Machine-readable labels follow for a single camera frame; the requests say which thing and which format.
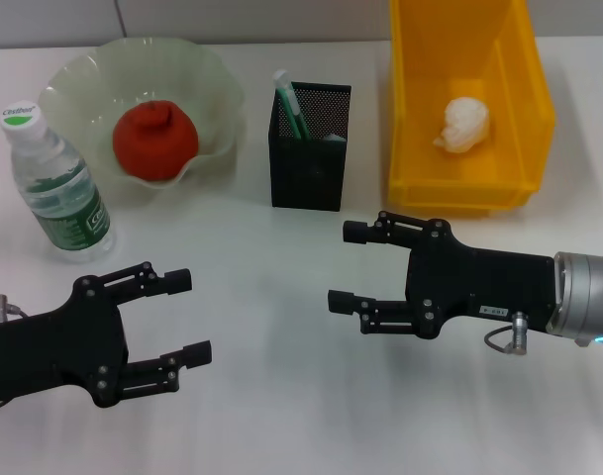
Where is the pale green glass fruit plate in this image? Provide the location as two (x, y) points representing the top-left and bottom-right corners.
(37, 38), (248, 204)

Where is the gripper cable with plug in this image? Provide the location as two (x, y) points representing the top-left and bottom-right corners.
(0, 294), (30, 323)
(482, 311), (530, 356)

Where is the green pen white tip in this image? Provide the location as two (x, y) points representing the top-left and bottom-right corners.
(272, 68), (312, 143)

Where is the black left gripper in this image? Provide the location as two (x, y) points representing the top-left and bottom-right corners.
(0, 260), (213, 412)

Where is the black mesh pen holder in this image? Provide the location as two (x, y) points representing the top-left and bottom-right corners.
(268, 81), (352, 213)

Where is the right gripper cable with plug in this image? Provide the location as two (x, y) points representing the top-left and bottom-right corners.
(482, 311), (530, 356)

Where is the yellow plastic bin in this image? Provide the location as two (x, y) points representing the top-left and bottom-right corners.
(385, 0), (557, 219)

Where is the white paper ball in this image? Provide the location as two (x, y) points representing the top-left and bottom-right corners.
(432, 96), (493, 154)

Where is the red round fruit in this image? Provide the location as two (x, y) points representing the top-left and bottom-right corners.
(112, 98), (201, 182)

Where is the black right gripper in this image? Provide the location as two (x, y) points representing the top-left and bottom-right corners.
(327, 210), (559, 341)

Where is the clear water bottle green label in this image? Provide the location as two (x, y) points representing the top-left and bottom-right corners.
(0, 101), (118, 263)

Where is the left gripper cable with plug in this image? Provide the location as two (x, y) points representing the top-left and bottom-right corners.
(0, 294), (30, 323)

